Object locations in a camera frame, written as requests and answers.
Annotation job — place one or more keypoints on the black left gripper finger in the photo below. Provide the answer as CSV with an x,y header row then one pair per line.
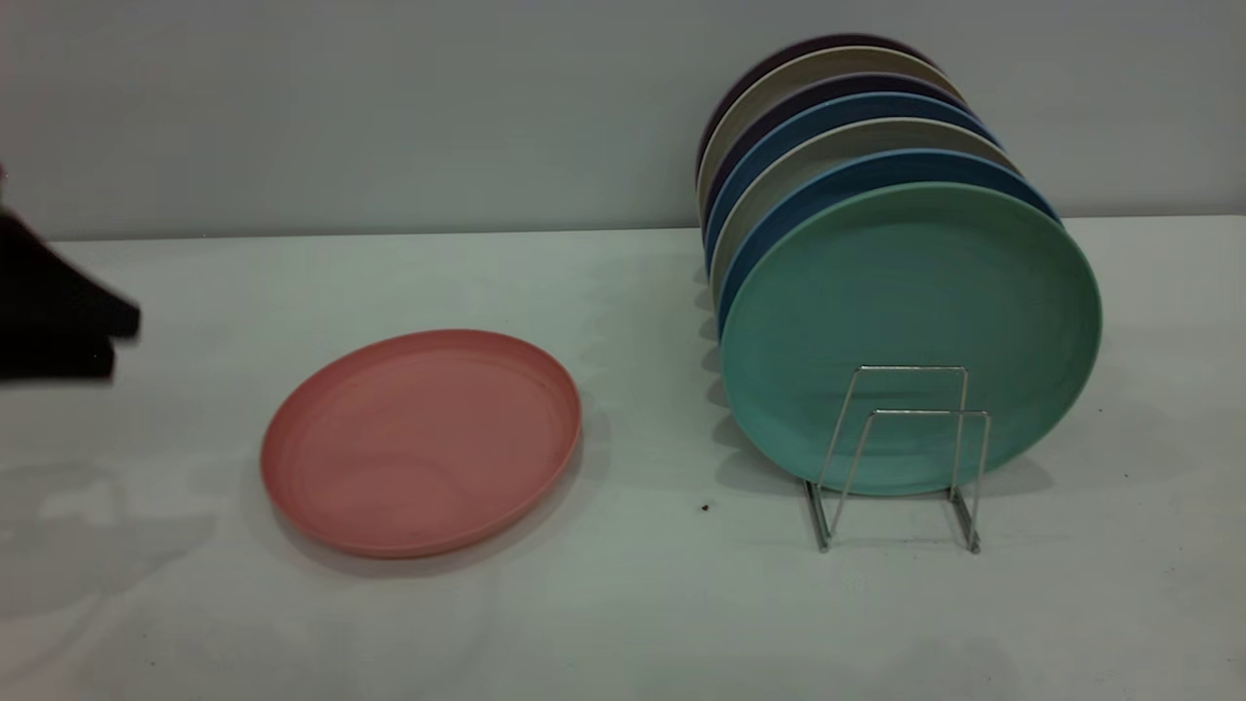
x,y
49,302
54,361

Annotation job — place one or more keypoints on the pink round plate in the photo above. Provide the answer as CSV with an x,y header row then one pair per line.
x,y
419,448

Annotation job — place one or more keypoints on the beige round plate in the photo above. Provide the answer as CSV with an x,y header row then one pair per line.
x,y
837,60
876,133

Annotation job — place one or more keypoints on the purple round plate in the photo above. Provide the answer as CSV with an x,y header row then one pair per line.
x,y
847,84

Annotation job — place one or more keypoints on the dark maroon round plate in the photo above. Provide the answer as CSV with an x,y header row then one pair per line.
x,y
847,40

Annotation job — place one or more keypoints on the blue round plate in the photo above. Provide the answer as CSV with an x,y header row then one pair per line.
x,y
905,166
866,105

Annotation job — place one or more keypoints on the green round plate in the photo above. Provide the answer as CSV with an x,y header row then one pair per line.
x,y
905,292

